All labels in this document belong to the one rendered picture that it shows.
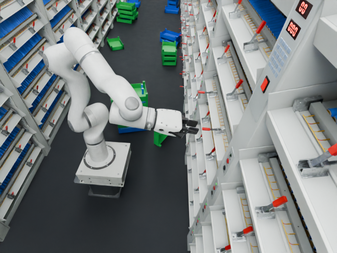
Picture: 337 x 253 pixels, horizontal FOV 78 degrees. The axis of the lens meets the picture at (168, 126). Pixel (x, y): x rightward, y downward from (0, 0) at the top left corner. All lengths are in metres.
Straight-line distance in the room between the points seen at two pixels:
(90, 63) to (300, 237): 0.79
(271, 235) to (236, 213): 0.23
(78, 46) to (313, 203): 0.81
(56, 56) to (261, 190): 0.90
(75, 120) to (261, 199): 0.96
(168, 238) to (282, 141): 1.35
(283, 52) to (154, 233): 1.47
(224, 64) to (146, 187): 1.20
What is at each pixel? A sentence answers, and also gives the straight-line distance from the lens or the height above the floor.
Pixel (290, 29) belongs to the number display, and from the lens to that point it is 0.49.
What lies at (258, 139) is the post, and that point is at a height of 1.23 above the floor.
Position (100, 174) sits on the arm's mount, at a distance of 1.46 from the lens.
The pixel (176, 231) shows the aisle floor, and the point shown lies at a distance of 1.71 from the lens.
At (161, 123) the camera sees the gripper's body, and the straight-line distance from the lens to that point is 0.75.
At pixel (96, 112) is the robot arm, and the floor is 0.80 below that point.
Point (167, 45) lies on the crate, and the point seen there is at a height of 0.16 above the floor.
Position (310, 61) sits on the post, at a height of 1.46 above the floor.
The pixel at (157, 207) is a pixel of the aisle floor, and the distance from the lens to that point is 1.76.
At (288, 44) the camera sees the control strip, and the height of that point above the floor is 1.47.
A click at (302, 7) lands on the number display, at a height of 1.53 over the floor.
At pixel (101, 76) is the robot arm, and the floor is 1.20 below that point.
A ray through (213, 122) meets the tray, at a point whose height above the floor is 0.94.
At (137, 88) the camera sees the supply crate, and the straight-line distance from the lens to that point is 2.05.
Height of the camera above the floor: 1.64
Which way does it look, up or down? 47 degrees down
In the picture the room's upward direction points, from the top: 6 degrees clockwise
